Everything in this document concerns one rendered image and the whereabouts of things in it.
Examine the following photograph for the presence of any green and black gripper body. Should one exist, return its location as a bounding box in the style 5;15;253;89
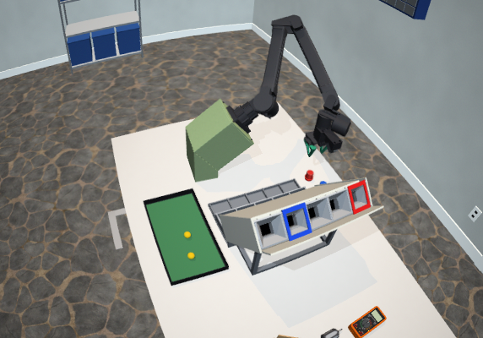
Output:
304;124;329;147

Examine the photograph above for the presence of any blue rectangular band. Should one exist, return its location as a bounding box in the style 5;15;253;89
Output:
282;203;312;241

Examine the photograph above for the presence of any red square funnel band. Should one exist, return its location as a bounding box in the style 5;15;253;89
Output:
347;180;371;215

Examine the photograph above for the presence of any orange digital multimeter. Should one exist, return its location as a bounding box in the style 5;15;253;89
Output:
348;306;386;338

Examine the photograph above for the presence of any red plug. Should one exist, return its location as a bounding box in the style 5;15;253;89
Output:
305;170;314;182

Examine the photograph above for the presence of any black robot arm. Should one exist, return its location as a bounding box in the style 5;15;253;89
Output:
226;15;351;154

